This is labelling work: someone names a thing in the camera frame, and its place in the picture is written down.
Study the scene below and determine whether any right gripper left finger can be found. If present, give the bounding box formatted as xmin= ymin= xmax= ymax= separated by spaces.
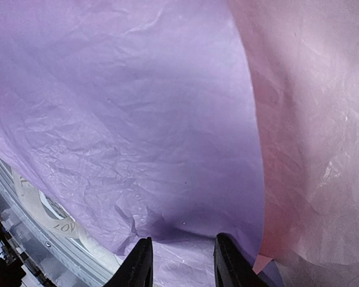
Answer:
xmin=104 ymin=237 xmax=153 ymax=287

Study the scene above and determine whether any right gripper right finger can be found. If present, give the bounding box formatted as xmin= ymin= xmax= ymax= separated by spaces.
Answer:
xmin=214 ymin=233 xmax=269 ymax=287

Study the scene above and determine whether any white printed ribbon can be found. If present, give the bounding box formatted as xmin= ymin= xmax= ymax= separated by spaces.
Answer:
xmin=11 ymin=170 xmax=121 ymax=271

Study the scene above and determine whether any pink wrapping paper sheet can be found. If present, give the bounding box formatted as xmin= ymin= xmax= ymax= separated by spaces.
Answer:
xmin=0 ymin=1 xmax=359 ymax=286

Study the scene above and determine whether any person in background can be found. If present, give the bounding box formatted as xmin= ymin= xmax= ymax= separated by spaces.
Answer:
xmin=0 ymin=258 xmax=26 ymax=287

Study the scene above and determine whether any front aluminium rail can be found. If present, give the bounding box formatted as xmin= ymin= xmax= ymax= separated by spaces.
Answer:
xmin=0 ymin=159 xmax=112 ymax=286

